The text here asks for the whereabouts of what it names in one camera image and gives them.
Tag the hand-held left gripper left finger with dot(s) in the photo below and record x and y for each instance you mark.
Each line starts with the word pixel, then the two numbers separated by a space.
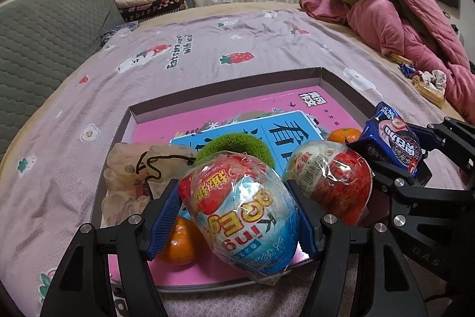
pixel 165 220

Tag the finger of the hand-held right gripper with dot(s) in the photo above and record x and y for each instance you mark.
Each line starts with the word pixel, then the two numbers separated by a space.
pixel 389 177
pixel 445 131

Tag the orange snack packet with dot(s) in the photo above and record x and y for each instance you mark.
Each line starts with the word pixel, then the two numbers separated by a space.
pixel 400 59

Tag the pink quilt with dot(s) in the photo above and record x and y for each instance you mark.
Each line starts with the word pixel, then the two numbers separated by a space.
pixel 382 23

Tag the red apple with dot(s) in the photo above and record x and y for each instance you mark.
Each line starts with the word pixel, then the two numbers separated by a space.
pixel 334 176

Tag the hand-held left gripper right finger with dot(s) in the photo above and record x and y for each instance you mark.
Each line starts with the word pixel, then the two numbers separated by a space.
pixel 306 224

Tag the white floral scrunchie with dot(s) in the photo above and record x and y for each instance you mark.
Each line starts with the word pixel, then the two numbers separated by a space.
pixel 434 79

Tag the grey quilted headboard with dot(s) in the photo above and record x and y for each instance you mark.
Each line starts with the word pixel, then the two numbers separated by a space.
pixel 44 34

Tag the dark patterned folded blanket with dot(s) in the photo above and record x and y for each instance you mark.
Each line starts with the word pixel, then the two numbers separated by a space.
pixel 156 10

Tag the shallow grey cardboard box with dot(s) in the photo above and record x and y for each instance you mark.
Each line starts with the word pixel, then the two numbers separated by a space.
pixel 222 96

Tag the strawberry print blanket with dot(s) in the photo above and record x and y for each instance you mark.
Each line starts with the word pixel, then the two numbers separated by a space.
pixel 222 38

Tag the pink book with blue label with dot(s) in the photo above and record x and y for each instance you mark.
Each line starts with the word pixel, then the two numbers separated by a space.
pixel 222 112

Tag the blue candy wrapper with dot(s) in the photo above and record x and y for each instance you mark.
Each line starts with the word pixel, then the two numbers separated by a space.
pixel 408 70

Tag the blue cookie packet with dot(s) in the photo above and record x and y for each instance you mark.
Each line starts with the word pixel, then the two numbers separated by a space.
pixel 389 138

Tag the yellow biscuit packet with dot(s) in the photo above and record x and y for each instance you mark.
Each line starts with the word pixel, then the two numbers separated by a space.
pixel 426 92

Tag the orange mandarin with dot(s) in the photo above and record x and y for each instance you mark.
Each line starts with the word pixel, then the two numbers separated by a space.
pixel 343 135
pixel 178 246

